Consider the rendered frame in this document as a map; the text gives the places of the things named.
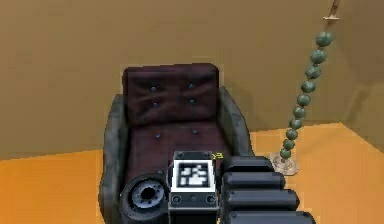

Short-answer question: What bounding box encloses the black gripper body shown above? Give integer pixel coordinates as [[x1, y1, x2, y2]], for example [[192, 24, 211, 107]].
[[119, 173, 172, 224]]

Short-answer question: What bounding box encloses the dark maroon grey armchair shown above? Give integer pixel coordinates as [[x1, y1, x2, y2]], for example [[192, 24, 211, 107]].
[[98, 63, 255, 224]]

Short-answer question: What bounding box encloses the green beaded floor lamp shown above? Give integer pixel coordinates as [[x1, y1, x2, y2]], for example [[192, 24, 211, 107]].
[[269, 0, 342, 176]]

